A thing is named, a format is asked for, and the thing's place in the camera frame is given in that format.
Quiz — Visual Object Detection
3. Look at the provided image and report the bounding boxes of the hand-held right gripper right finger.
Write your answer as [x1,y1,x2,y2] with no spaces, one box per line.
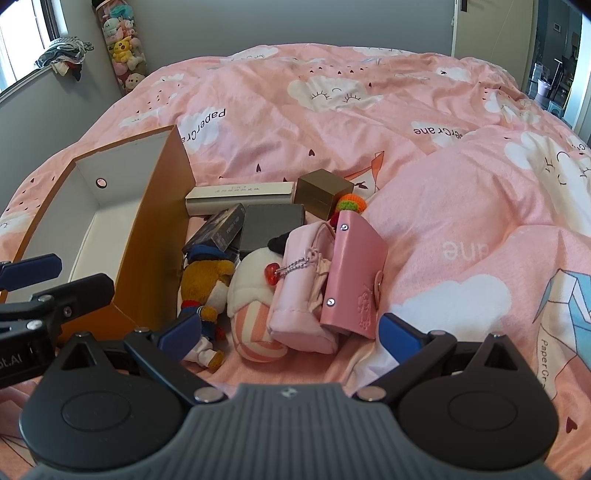
[353,313,522,404]

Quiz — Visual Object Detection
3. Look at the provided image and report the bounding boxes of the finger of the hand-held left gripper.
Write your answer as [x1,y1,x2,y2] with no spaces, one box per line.
[0,253,63,292]
[0,273,115,344]

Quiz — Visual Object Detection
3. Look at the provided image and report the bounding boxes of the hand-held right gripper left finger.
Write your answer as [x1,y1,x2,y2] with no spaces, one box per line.
[58,313,227,404]

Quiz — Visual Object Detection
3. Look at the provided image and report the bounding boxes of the brown bear plush toy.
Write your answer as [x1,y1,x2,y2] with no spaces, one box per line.
[178,244,238,372]

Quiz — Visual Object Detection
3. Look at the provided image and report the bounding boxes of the pink leather card wallet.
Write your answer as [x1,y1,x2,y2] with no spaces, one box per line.
[318,211,389,340]

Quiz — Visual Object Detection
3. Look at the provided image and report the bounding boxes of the orange cardboard box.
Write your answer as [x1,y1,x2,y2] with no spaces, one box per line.
[0,124,197,342]

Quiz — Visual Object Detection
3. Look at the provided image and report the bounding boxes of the white pink striped plush toy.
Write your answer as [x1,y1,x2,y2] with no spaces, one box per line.
[226,233,291,363]

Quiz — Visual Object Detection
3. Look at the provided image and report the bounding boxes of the pink fabric pouch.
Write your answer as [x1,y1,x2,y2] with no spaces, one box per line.
[269,220,340,355]

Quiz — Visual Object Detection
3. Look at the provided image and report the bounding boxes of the illustrated cover book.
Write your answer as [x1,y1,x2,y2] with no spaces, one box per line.
[181,203,246,259]

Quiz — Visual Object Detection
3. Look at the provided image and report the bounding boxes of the orange green knit ball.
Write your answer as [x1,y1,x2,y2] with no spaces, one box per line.
[329,194,369,227]

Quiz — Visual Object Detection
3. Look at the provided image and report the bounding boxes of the dark grey book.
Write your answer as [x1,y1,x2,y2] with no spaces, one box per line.
[239,204,306,259]

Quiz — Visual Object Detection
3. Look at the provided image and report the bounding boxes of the cream white book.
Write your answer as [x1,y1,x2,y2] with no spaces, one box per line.
[185,181,296,217]

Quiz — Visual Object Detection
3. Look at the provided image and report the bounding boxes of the small gold box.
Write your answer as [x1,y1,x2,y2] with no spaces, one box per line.
[294,170,355,221]

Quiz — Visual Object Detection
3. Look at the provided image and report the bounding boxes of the pink printed blanket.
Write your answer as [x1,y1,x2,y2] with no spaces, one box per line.
[0,42,591,480]

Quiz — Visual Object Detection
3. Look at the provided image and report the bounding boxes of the pile of clothes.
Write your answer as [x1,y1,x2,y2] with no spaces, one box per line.
[34,37,95,83]

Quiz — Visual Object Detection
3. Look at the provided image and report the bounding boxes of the window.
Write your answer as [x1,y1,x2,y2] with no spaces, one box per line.
[0,0,61,90]

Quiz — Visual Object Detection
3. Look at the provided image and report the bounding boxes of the hanging column of plush toys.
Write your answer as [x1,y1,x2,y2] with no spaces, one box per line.
[95,0,148,95]

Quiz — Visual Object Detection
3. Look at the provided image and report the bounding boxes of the cream door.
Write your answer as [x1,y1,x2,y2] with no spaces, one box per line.
[450,0,539,93]

